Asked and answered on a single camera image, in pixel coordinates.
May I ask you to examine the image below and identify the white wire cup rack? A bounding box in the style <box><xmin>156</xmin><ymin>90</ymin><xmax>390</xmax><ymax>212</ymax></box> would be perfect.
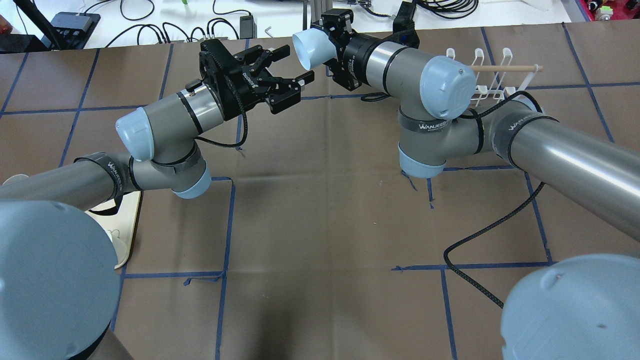
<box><xmin>468</xmin><ymin>47</ymin><xmax>546</xmax><ymax>109</ymax></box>

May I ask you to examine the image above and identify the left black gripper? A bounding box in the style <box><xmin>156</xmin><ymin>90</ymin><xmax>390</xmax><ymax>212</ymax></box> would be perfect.
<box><xmin>199</xmin><ymin>39</ymin><xmax>315</xmax><ymax>121</ymax></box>

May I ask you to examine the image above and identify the black power adapter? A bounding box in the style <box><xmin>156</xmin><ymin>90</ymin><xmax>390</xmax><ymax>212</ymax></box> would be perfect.
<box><xmin>238</xmin><ymin>14</ymin><xmax>258</xmax><ymax>39</ymax></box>

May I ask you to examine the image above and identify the cream plastic tray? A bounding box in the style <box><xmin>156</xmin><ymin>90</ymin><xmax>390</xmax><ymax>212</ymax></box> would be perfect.
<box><xmin>86</xmin><ymin>191</ymin><xmax>143</xmax><ymax>270</ymax></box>

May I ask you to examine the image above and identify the light blue plastic cup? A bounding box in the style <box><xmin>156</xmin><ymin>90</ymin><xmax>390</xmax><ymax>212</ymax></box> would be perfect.
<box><xmin>292</xmin><ymin>28</ymin><xmax>338</xmax><ymax>71</ymax></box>

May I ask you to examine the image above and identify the black braided cable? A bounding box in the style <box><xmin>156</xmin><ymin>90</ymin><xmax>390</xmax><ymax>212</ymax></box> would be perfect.
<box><xmin>443</xmin><ymin>90</ymin><xmax>547</xmax><ymax>310</ymax></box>

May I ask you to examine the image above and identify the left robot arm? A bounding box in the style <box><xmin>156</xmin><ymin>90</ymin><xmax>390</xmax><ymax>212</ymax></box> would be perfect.
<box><xmin>0</xmin><ymin>39</ymin><xmax>314</xmax><ymax>360</ymax></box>

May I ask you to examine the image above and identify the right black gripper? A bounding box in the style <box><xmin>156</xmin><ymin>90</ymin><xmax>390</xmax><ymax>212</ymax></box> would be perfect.
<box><xmin>311</xmin><ymin>9</ymin><xmax>382</xmax><ymax>91</ymax></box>

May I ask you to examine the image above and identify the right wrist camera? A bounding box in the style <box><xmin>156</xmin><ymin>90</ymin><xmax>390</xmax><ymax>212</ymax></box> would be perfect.
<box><xmin>391</xmin><ymin>0</ymin><xmax>420</xmax><ymax>49</ymax></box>

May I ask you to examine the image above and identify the aluminium frame post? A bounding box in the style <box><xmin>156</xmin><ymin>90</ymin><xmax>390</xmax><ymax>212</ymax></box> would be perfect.
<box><xmin>302</xmin><ymin>0</ymin><xmax>333</xmax><ymax>30</ymax></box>

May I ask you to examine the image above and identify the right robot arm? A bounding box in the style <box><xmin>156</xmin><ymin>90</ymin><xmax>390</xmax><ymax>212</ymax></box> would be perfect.
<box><xmin>292</xmin><ymin>9</ymin><xmax>640</xmax><ymax>360</ymax></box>

